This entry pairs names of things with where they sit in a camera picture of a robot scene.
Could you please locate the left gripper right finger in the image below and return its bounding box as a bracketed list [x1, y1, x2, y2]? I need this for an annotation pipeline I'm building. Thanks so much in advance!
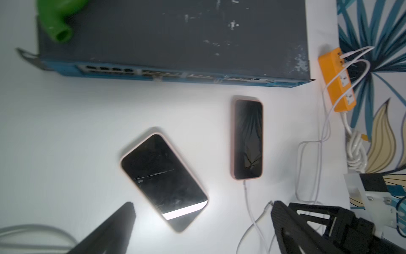
[271, 201, 342, 254]

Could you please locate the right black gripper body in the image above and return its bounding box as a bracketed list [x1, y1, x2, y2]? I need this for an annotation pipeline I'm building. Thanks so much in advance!
[322, 206, 406, 254]

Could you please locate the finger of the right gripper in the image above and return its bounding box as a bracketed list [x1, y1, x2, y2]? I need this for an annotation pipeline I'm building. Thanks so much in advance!
[288, 203, 336, 228]

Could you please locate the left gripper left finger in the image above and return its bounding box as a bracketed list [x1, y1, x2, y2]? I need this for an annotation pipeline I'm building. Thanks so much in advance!
[69, 202, 136, 254]

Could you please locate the phone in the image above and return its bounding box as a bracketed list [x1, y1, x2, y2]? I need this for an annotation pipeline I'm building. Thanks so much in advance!
[230, 96, 264, 181]
[119, 127, 209, 233]

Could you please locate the orange power strip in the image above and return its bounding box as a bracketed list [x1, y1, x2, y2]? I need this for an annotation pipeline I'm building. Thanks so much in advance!
[318, 48, 356, 112]

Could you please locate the green plastic pipe fitting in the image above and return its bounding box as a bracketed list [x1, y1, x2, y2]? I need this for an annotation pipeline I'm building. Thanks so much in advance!
[37, 0, 89, 43]

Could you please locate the coiled white cord right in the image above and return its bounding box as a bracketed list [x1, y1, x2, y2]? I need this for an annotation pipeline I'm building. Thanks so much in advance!
[340, 110, 370, 174]

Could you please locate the dark grey network switch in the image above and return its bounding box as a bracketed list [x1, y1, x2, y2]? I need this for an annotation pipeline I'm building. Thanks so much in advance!
[17, 1, 311, 87]

